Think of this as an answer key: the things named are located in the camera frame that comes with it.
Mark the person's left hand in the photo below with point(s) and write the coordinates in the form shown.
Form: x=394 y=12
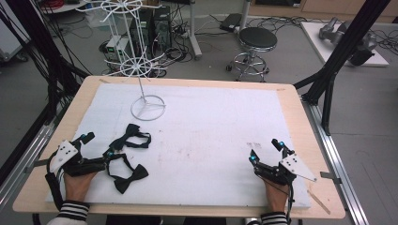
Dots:
x=78 y=185

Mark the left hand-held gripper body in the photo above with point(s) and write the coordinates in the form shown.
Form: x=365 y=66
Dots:
x=64 y=154

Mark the black round stool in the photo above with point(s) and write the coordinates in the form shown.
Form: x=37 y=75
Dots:
x=258 y=37

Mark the white power supply box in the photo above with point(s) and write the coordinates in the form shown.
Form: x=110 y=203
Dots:
x=115 y=47

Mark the white foam mat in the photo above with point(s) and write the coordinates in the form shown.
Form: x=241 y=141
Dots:
x=203 y=131

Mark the white floor board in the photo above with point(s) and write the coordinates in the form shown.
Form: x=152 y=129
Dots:
x=316 y=40

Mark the black bow tie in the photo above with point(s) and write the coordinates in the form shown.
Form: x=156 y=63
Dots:
x=131 y=132
x=130 y=178

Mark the black computer tower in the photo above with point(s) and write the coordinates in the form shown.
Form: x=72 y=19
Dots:
x=161 y=29

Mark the grey table leg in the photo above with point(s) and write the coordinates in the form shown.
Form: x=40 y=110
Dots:
x=194 y=34
x=244 y=12

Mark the metal table bracket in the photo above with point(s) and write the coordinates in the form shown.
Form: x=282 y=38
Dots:
x=330 y=176
x=37 y=163

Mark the grey robot part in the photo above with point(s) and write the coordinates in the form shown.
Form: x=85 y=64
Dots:
x=363 y=40

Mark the aluminium rail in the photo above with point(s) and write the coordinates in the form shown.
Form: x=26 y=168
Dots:
x=336 y=162
x=22 y=165

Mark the person's right hand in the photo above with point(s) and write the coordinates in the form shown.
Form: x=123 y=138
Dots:
x=276 y=195

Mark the black flat box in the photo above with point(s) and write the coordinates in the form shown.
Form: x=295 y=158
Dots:
x=231 y=22

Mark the thin wooden stick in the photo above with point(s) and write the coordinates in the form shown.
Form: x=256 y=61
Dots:
x=319 y=202

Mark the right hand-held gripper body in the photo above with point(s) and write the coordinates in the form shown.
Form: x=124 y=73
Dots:
x=292 y=167

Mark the black metal frame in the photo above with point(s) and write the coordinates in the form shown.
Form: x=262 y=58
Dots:
x=28 y=22
x=344 y=47

